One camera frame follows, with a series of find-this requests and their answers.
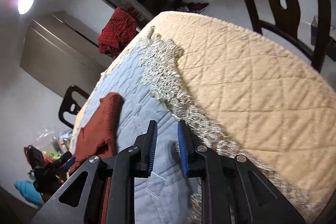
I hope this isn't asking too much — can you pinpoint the black chair behind table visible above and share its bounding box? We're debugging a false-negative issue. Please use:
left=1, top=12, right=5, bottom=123
left=58, top=85, right=89, bottom=129

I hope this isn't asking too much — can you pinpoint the red plaid shirt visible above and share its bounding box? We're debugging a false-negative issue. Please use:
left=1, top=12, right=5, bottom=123
left=98, top=7, right=137, bottom=59

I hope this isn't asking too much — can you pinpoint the quilted blue beige table cover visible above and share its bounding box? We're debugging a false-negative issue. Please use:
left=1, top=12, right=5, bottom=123
left=71, top=12, right=335, bottom=223

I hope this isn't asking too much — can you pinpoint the clear plastic bag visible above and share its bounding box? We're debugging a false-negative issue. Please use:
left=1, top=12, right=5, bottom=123
left=32, top=127, right=72, bottom=155

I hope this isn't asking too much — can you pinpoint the red gift bag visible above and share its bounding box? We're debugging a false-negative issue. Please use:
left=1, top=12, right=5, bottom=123
left=24, top=145, right=51, bottom=170

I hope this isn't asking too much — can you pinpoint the rust red knit sweater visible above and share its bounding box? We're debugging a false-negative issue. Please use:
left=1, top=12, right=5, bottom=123
left=68, top=91, right=125, bottom=224

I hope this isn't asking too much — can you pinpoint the blue thermos jug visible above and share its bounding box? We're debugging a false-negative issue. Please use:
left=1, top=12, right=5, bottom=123
left=14, top=180, right=44, bottom=207

